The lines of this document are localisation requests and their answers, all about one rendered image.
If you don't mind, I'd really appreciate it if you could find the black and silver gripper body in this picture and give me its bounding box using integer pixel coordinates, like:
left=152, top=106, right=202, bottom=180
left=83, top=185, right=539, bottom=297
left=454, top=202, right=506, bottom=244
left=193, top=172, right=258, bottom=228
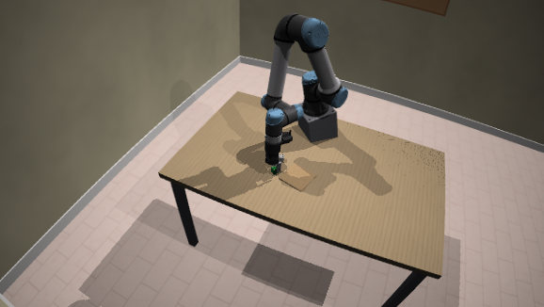
left=264, top=130, right=293, bottom=165

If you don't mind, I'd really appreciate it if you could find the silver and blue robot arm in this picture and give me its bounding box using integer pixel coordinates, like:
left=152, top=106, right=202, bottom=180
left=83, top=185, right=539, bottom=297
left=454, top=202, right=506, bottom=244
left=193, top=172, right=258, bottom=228
left=261, top=13, right=348, bottom=137

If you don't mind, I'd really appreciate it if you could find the tan square mat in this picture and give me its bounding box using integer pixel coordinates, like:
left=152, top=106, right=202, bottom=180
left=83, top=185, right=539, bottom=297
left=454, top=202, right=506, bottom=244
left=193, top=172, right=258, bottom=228
left=280, top=164, right=316, bottom=192

